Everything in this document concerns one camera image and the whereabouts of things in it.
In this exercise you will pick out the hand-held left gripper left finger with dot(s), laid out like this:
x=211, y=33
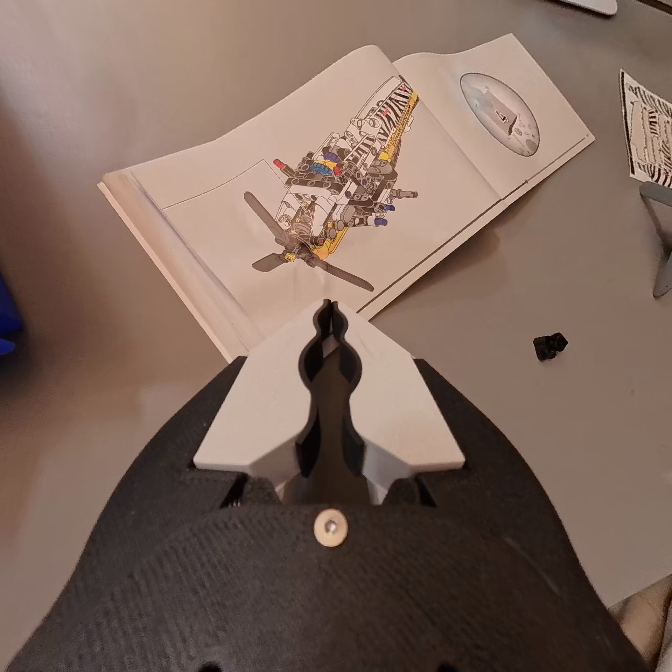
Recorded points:
x=252, y=409

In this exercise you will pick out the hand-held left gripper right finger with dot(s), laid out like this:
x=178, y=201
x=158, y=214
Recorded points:
x=409, y=414

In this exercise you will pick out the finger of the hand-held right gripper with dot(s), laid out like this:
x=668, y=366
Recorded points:
x=659, y=231

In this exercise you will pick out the small black lego piece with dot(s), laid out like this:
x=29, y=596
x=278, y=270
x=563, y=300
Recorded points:
x=550, y=347

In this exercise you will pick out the open lego instruction booklet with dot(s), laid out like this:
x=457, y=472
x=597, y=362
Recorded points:
x=367, y=173

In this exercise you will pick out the zebra striped sticker sheet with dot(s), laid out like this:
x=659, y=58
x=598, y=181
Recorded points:
x=649, y=131

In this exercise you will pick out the white object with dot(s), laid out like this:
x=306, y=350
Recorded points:
x=582, y=5

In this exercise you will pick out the blue object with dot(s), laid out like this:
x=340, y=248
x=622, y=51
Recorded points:
x=8, y=315

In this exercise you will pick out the person's beige pants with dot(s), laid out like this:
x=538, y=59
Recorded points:
x=648, y=614

